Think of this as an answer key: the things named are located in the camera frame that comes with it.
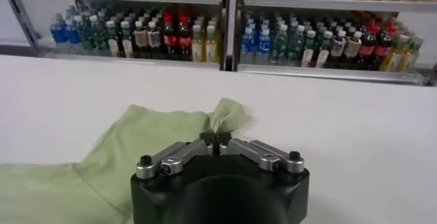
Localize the small red-capped cola bottle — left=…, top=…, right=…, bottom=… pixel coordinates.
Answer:
left=162, top=13, right=178, bottom=61
left=371, top=25, right=395, bottom=72
left=177, top=14, right=193, bottom=61
left=358, top=25, right=380, bottom=71

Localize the small dark bottle beige label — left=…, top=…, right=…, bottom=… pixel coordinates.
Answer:
left=147, top=20, right=162, bottom=59
left=329, top=30, right=346, bottom=69
left=132, top=20, right=148, bottom=59
left=343, top=31, right=363, bottom=70

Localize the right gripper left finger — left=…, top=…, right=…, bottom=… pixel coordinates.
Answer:
left=135, top=131, right=216, bottom=180

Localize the green-tinted water bottle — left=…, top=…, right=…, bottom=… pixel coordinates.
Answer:
left=287, top=24, right=305, bottom=66
left=78, top=15, right=94, bottom=54
left=272, top=23, right=289, bottom=66
left=89, top=15, right=107, bottom=55

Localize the light green t-shirt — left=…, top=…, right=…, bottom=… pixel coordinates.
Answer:
left=0, top=97, right=253, bottom=224

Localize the small dark bottle white label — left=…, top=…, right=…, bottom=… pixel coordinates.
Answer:
left=300, top=29, right=317, bottom=68
left=119, top=20, right=135, bottom=59
left=105, top=20, right=121, bottom=58
left=315, top=30, right=333, bottom=68

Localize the small yellow drink bottle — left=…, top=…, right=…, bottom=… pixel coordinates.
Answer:
left=191, top=24, right=204, bottom=62
left=204, top=24, right=219, bottom=63
left=380, top=34, right=409, bottom=72
left=397, top=38, right=424, bottom=73

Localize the blue water bottle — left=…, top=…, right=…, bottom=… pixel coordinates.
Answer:
left=64, top=18, right=82, bottom=54
left=255, top=29, right=272, bottom=66
left=50, top=13, right=69, bottom=51
left=240, top=27, right=256, bottom=65

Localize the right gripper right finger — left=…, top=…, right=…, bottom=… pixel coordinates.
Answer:
left=216, top=131, right=305, bottom=173

